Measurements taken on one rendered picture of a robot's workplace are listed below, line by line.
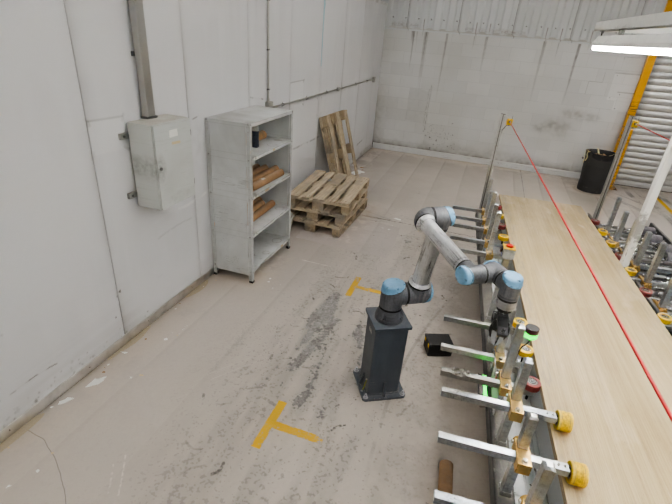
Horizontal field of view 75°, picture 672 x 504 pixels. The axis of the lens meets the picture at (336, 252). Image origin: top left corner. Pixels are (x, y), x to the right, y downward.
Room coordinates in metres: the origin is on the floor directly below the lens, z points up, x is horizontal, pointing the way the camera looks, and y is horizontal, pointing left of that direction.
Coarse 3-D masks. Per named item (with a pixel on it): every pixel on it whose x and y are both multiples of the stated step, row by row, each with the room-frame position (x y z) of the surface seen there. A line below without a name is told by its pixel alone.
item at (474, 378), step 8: (448, 368) 1.67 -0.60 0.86; (448, 376) 1.64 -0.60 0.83; (456, 376) 1.64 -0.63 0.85; (464, 376) 1.63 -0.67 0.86; (472, 376) 1.63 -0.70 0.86; (480, 376) 1.63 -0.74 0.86; (488, 384) 1.60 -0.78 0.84; (496, 384) 1.59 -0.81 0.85; (512, 384) 1.59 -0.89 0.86; (528, 392) 1.56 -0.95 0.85
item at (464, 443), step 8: (440, 432) 1.19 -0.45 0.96; (440, 440) 1.16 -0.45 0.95; (448, 440) 1.16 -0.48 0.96; (456, 440) 1.16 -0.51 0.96; (464, 440) 1.16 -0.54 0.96; (472, 440) 1.16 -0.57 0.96; (464, 448) 1.14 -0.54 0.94; (472, 448) 1.14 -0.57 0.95; (480, 448) 1.13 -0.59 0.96; (488, 448) 1.13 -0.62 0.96; (496, 448) 1.13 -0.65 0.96; (504, 448) 1.14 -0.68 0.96; (496, 456) 1.12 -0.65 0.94; (504, 456) 1.11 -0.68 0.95; (512, 456) 1.11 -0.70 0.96; (536, 456) 1.11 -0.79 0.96; (536, 464) 1.09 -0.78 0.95; (560, 464) 1.09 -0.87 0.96; (560, 472) 1.07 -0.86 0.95; (568, 472) 1.06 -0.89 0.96
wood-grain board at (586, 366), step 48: (528, 240) 3.23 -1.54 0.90; (576, 240) 3.31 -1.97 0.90; (528, 288) 2.45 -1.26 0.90; (576, 288) 2.51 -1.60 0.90; (624, 288) 2.56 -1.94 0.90; (576, 336) 1.97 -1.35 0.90; (624, 336) 2.00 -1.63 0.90; (576, 384) 1.58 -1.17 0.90; (624, 384) 1.61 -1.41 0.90; (576, 432) 1.30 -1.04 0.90; (624, 432) 1.32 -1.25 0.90; (624, 480) 1.09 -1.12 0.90
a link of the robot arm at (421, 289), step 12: (444, 216) 2.32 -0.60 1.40; (444, 228) 2.33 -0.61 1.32; (420, 252) 2.43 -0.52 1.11; (432, 252) 2.36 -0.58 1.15; (420, 264) 2.41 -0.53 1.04; (432, 264) 2.39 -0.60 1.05; (420, 276) 2.41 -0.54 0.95; (420, 288) 2.40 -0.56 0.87; (432, 288) 2.47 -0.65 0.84; (420, 300) 2.42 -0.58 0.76
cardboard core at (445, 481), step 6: (444, 462) 1.76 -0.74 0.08; (450, 462) 1.76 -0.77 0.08; (444, 468) 1.72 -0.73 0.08; (450, 468) 1.72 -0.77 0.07; (444, 474) 1.68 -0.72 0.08; (450, 474) 1.68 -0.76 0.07; (438, 480) 1.66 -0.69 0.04; (444, 480) 1.64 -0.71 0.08; (450, 480) 1.64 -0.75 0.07; (438, 486) 1.62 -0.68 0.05; (444, 486) 1.60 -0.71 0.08; (450, 486) 1.61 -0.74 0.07; (450, 492) 1.57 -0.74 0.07
